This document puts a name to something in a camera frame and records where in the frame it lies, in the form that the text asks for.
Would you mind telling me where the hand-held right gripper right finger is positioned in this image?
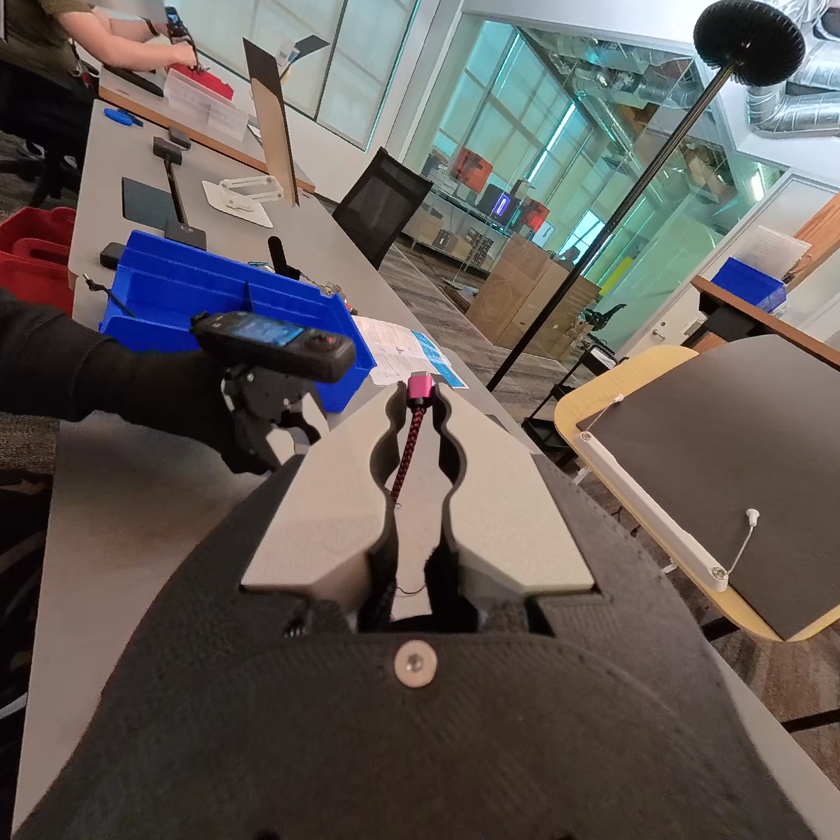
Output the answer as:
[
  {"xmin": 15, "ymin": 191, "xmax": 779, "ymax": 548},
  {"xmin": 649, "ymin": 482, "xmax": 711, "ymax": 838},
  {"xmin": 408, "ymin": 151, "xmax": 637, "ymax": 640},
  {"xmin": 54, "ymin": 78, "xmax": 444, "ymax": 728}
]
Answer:
[{"xmin": 433, "ymin": 384, "xmax": 596, "ymax": 627}]

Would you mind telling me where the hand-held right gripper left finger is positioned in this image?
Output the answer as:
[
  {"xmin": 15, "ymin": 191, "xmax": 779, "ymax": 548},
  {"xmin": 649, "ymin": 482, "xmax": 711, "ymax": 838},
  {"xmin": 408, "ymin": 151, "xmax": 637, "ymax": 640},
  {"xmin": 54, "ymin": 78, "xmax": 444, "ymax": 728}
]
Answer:
[{"xmin": 239, "ymin": 382, "xmax": 404, "ymax": 627}]

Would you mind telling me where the pink braided usb-c cable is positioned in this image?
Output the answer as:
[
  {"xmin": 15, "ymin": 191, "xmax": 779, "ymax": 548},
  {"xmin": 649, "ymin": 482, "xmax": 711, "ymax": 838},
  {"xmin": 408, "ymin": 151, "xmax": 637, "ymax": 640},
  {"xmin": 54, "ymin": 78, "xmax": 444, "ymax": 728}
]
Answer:
[{"xmin": 390, "ymin": 371, "xmax": 436, "ymax": 508}]

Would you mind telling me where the person's left hand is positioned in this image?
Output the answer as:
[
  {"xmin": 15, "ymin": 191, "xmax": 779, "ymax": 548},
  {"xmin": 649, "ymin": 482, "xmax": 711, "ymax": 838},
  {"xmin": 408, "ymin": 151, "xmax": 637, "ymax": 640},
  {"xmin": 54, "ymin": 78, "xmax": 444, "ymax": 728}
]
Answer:
[{"xmin": 130, "ymin": 346, "xmax": 245, "ymax": 475}]

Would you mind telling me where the black metal cart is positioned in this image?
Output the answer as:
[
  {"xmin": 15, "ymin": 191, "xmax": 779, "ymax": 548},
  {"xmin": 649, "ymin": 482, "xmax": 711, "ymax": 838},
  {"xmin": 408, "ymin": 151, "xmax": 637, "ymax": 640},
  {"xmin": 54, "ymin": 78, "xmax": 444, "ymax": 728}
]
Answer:
[{"xmin": 521, "ymin": 341, "xmax": 627, "ymax": 463}]

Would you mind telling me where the blue divided plastic bin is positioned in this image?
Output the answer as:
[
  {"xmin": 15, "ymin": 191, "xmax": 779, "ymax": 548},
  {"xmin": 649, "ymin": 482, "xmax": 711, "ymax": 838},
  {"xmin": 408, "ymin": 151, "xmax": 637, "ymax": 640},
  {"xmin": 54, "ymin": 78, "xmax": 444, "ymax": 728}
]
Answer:
[{"xmin": 98, "ymin": 230, "xmax": 378, "ymax": 414}]

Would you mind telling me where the printed paper sheet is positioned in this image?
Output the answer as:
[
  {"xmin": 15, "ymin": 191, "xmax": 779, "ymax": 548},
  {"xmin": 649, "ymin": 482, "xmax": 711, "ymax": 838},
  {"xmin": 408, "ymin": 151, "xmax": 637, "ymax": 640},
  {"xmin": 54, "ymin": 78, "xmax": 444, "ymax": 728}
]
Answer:
[{"xmin": 354, "ymin": 315, "xmax": 470, "ymax": 389}]

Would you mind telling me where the white adjustable stand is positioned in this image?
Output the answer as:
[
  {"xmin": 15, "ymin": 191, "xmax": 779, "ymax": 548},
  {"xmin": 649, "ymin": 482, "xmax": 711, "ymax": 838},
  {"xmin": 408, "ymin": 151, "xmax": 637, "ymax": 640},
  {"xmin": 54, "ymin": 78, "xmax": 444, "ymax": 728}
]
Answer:
[{"xmin": 200, "ymin": 174, "xmax": 286, "ymax": 231}]

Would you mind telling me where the black office chair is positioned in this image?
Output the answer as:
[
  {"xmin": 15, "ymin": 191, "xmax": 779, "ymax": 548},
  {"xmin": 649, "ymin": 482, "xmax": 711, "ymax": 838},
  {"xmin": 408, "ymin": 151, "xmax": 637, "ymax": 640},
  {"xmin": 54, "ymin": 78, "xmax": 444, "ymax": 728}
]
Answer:
[{"xmin": 331, "ymin": 147, "xmax": 434, "ymax": 270}]

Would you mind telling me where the dark grey pad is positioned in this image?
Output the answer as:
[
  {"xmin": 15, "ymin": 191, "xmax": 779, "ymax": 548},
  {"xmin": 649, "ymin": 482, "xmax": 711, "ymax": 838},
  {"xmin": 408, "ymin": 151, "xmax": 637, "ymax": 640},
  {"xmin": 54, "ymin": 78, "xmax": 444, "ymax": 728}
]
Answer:
[{"xmin": 121, "ymin": 176, "xmax": 179, "ymax": 235}]

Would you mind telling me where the wooden table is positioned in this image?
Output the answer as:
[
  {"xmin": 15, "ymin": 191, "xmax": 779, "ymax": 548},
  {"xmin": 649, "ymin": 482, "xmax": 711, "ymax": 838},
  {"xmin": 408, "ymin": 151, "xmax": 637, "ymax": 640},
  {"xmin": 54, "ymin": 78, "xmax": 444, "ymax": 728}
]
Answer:
[{"xmin": 98, "ymin": 85, "xmax": 316, "ymax": 193}]

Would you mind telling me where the metal storage shelf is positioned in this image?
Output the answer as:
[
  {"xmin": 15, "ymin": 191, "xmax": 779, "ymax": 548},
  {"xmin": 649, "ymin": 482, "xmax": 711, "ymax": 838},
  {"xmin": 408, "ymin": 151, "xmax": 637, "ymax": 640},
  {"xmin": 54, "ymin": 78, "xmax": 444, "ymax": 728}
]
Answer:
[{"xmin": 403, "ymin": 147, "xmax": 559, "ymax": 266}]

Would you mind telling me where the large cardboard box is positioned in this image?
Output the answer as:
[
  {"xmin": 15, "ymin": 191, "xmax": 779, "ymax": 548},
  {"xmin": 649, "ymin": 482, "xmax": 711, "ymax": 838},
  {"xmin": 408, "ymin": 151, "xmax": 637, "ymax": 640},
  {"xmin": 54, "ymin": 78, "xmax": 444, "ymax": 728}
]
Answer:
[{"xmin": 466, "ymin": 235, "xmax": 601, "ymax": 361}]

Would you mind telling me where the red plastic bin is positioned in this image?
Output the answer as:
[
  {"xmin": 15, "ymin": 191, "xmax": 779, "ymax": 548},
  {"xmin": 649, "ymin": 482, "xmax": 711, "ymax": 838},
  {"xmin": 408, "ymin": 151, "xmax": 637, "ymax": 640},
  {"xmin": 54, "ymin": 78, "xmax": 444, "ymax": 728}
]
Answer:
[
  {"xmin": 0, "ymin": 206, "xmax": 76, "ymax": 253},
  {"xmin": 12, "ymin": 238, "xmax": 76, "ymax": 317}
]

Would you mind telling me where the clear plastic organiser box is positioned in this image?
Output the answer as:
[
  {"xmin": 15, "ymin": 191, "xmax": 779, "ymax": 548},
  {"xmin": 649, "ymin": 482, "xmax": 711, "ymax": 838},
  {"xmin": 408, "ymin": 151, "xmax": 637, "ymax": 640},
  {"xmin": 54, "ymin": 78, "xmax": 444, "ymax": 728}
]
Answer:
[{"xmin": 164, "ymin": 69, "xmax": 250, "ymax": 142}]

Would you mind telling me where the black round-headed light pole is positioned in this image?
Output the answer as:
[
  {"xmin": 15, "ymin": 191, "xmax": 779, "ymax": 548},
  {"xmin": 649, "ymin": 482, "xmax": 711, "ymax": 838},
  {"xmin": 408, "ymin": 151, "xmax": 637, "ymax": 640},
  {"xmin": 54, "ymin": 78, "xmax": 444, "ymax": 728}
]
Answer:
[{"xmin": 486, "ymin": 0, "xmax": 807, "ymax": 391}]

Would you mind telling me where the black tool handle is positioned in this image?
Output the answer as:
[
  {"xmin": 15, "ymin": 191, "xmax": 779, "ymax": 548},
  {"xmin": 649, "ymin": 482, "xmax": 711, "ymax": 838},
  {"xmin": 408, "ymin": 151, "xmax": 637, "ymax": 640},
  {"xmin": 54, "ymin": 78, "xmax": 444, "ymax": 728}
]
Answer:
[{"xmin": 266, "ymin": 236, "xmax": 303, "ymax": 282}]

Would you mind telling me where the black cable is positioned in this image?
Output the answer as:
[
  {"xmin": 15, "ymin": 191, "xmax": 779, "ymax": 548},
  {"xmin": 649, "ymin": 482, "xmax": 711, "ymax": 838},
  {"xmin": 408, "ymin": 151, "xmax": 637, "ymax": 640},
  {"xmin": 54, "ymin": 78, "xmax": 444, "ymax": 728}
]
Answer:
[{"xmin": 82, "ymin": 272, "xmax": 135, "ymax": 319}]

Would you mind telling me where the black cable adapter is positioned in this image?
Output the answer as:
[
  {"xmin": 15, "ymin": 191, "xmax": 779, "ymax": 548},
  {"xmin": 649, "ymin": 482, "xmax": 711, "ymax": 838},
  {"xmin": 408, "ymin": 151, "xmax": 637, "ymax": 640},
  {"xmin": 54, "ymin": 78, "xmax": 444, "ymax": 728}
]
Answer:
[{"xmin": 152, "ymin": 136, "xmax": 207, "ymax": 252}]

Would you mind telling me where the silver air duct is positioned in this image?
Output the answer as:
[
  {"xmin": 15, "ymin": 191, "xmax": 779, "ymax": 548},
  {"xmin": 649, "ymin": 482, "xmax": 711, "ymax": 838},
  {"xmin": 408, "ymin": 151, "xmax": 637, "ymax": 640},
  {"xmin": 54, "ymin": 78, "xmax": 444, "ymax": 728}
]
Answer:
[{"xmin": 745, "ymin": 0, "xmax": 840, "ymax": 135}]

